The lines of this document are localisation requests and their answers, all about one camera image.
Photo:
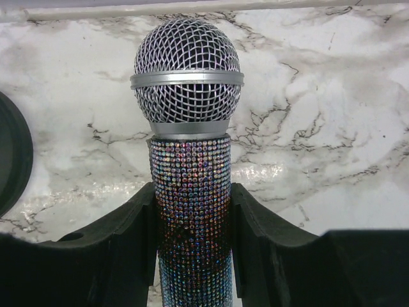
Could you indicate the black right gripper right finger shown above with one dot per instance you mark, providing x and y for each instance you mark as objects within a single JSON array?
[{"x": 279, "y": 264}]

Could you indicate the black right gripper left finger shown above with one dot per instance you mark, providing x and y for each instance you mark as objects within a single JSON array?
[{"x": 110, "y": 262}]

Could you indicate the black round-base stand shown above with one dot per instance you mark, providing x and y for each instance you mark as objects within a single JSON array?
[{"x": 16, "y": 154}]

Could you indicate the rhinestone microphone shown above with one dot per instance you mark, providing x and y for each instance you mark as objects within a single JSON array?
[{"x": 187, "y": 82}]

